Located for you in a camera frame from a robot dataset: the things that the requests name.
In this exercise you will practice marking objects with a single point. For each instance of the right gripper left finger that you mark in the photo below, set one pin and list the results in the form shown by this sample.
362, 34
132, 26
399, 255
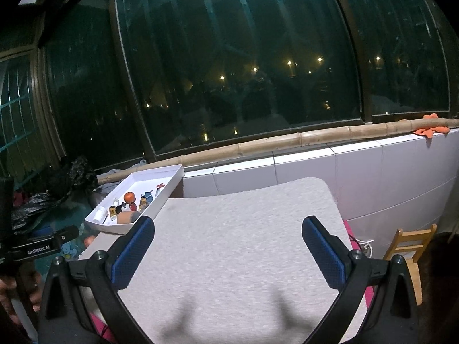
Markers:
64, 316

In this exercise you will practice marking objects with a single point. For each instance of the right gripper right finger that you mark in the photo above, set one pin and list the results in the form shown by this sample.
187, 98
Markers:
392, 315

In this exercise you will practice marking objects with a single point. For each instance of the yellow lighter with black text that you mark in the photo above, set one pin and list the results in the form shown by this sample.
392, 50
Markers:
143, 204

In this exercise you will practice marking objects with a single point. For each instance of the blue binder clip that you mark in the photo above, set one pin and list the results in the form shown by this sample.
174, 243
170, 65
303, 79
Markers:
148, 197

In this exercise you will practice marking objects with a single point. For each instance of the small white dropper bottle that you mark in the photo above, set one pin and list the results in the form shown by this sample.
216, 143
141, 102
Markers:
100, 215

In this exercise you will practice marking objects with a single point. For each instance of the person left hand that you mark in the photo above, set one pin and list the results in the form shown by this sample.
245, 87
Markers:
34, 287

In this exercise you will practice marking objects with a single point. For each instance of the brown tape roll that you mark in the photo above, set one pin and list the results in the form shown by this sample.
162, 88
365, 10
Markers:
128, 217

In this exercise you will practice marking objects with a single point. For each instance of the white cardboard tray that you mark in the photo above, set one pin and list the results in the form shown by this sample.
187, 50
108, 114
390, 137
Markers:
161, 182

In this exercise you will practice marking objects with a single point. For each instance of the small wooden chair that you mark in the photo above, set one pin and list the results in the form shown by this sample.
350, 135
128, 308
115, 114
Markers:
411, 245

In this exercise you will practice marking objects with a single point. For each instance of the orange cloth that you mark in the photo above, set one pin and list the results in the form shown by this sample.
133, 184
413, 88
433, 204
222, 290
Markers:
428, 132

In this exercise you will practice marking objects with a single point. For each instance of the bamboo pole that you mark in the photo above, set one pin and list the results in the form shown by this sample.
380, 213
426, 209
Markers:
286, 142

